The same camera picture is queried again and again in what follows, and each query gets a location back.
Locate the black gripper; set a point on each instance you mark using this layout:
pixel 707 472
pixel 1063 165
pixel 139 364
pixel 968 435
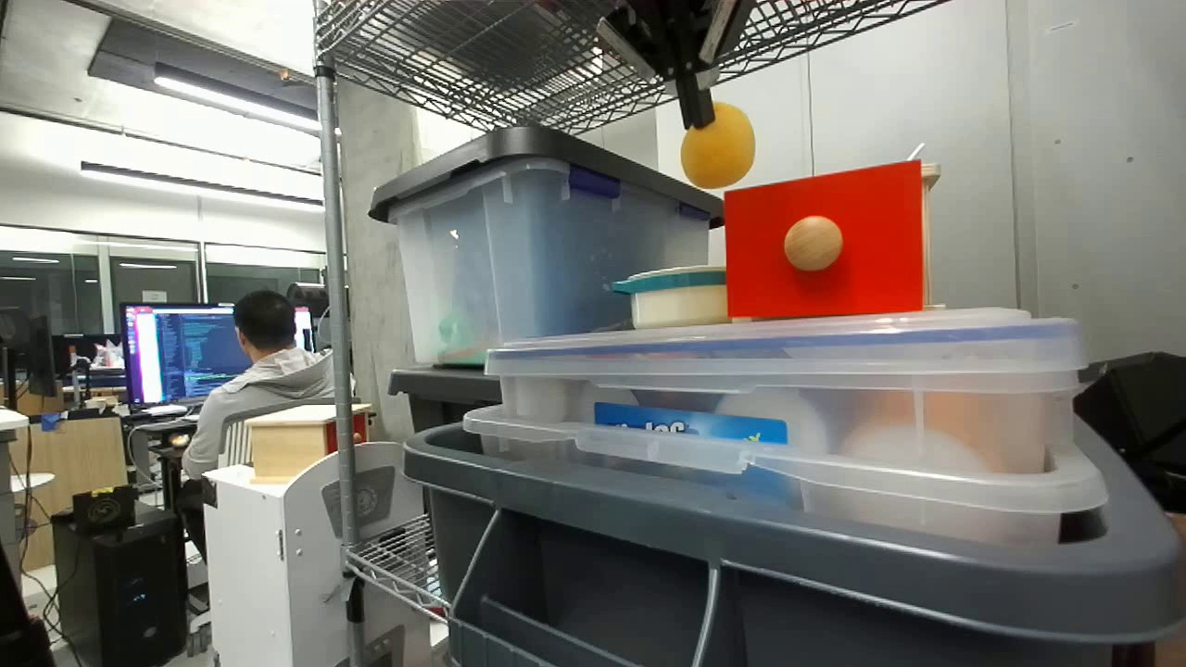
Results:
pixel 672 30

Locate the orange round plushie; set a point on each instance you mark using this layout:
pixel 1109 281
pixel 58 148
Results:
pixel 721 148

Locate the wooden drawer with red front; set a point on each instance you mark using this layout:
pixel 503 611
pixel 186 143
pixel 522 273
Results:
pixel 865 246

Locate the white cup with teal rim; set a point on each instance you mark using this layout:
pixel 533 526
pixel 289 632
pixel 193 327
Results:
pixel 672 299

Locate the large clear bin dark lid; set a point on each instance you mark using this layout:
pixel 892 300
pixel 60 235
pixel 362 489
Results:
pixel 533 261

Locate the clear organizer box blue latches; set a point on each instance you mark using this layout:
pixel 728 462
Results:
pixel 790 370

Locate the blue Ziploc box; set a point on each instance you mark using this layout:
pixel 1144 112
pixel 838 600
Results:
pixel 690 422

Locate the metal shelf pole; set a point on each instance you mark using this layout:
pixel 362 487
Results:
pixel 340 370

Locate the clear plastic tray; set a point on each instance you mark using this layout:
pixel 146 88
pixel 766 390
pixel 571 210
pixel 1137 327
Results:
pixel 939 482

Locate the ceiling light strip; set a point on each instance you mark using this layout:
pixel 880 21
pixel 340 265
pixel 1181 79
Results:
pixel 198 183
pixel 235 100

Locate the grey storage tote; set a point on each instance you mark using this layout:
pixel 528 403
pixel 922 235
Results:
pixel 802 579

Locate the small wooden box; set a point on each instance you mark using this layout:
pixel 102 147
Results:
pixel 289 447

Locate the seated person grey hoodie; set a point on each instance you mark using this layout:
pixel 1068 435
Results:
pixel 247 393

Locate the computer monitor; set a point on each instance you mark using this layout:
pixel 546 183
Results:
pixel 186 356

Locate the white cart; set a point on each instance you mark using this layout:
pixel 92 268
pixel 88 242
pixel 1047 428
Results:
pixel 285 567

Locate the wooden desk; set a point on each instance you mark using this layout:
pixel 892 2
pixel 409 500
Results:
pixel 76 468

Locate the black computer tower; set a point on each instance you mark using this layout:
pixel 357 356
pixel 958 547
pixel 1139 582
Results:
pixel 118 595

